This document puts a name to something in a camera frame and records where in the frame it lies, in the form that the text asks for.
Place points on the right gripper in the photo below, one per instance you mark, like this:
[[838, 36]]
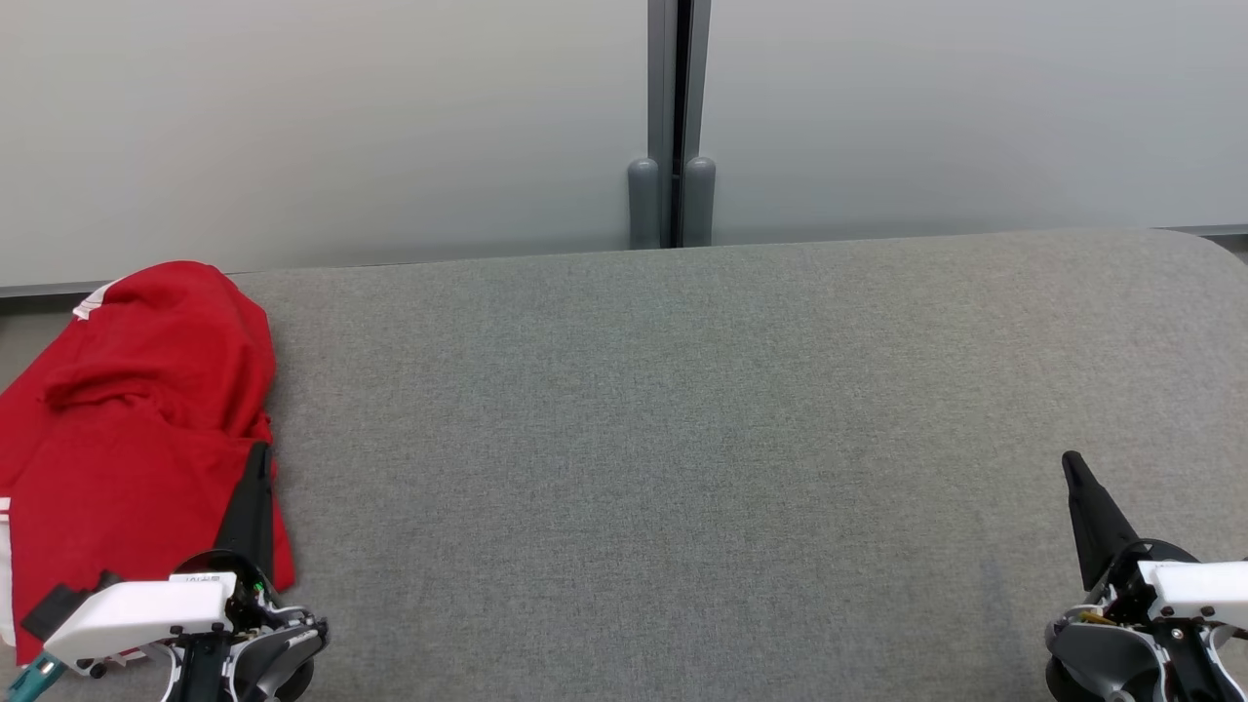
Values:
[[1102, 653]]

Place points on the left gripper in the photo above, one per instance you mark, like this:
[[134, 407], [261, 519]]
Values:
[[278, 643]]

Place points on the red basketball jersey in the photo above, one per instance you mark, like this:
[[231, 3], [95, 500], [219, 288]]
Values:
[[127, 497]]

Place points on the teal left camera connector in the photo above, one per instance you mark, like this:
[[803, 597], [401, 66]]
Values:
[[39, 675]]

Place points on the grey wall base rail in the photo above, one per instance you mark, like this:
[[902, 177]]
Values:
[[1209, 232], [39, 285]]

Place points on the grey cylinder post foot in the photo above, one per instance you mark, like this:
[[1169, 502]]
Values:
[[643, 205], [699, 203]]

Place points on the grey partition post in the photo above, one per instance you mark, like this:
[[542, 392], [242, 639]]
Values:
[[679, 78]]

